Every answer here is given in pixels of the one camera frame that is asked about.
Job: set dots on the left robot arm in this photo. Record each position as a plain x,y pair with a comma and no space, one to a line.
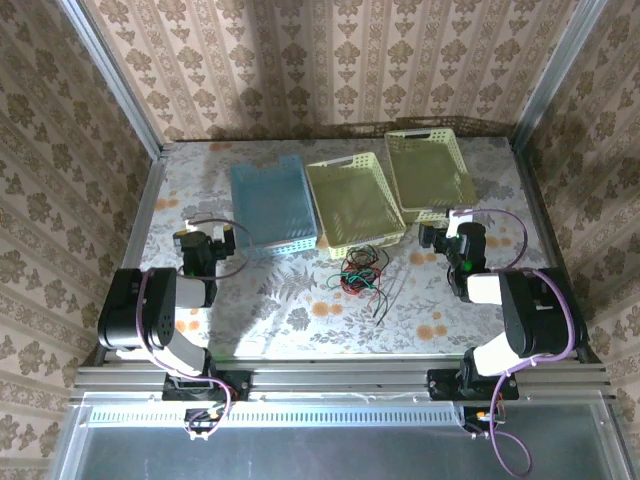
130,310

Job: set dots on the black connector block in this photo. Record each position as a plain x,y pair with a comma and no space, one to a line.
202,425
482,420

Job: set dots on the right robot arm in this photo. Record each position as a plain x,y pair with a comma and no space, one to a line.
530,310

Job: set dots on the aluminium side rail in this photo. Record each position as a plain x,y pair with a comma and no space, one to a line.
545,220
145,210

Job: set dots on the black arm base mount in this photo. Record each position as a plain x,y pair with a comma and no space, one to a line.
235,385
442,382

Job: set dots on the aluminium frame post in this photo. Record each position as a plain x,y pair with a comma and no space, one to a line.
556,75
114,75

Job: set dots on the pale yellow perforated basket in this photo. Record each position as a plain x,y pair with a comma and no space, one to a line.
350,200
430,175

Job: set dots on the grey metal plate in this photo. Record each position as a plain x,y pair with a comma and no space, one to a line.
325,455

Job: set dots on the long aluminium base rail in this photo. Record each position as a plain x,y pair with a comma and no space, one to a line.
340,380

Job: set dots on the blue perforated plastic basket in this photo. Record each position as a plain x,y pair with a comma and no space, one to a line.
270,200

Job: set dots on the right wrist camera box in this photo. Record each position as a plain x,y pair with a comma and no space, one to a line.
459,222

